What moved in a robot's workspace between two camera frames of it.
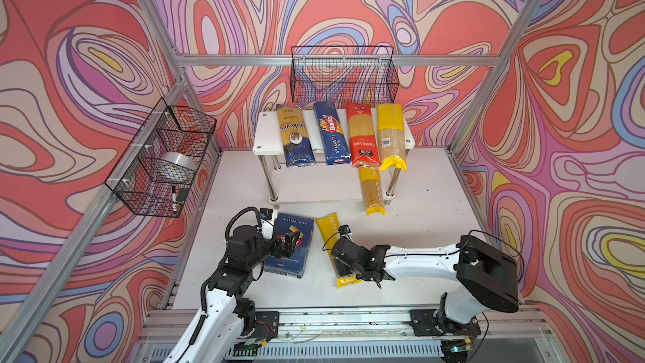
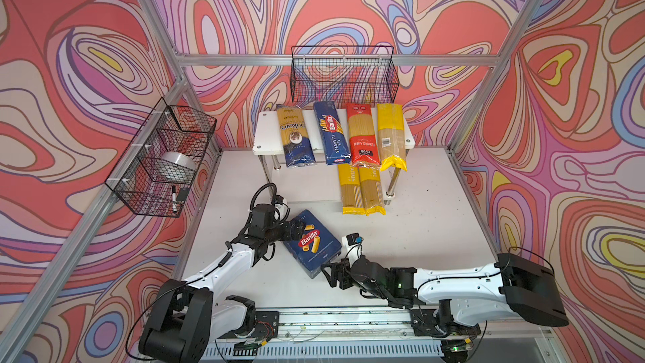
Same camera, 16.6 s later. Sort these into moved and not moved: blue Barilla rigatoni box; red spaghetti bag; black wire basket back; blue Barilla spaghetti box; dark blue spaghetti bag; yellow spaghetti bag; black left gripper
Moved: blue Barilla rigatoni box; black left gripper
Not moved: black wire basket back; red spaghetti bag; dark blue spaghetti bag; yellow spaghetti bag; blue Barilla spaghetti box
